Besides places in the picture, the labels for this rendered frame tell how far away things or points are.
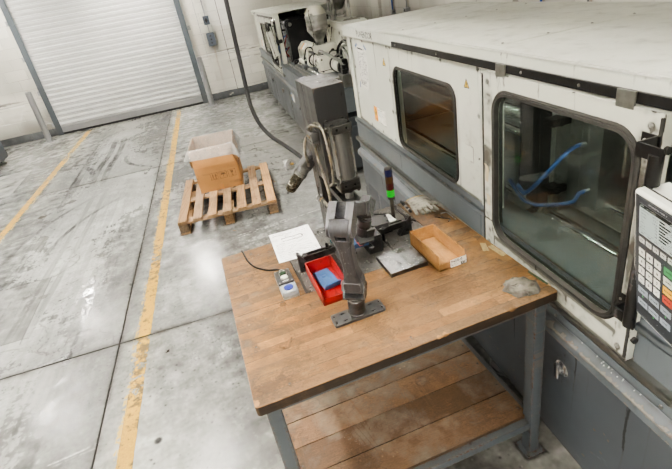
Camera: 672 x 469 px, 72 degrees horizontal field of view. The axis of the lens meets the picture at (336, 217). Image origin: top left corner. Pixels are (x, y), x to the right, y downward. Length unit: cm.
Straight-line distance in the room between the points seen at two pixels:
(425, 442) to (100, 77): 1006
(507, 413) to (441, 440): 32
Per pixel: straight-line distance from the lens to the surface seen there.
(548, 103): 164
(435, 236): 213
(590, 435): 218
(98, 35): 1107
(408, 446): 221
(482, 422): 228
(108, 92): 1120
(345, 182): 189
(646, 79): 139
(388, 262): 197
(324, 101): 187
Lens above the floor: 202
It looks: 27 degrees down
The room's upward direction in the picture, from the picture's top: 11 degrees counter-clockwise
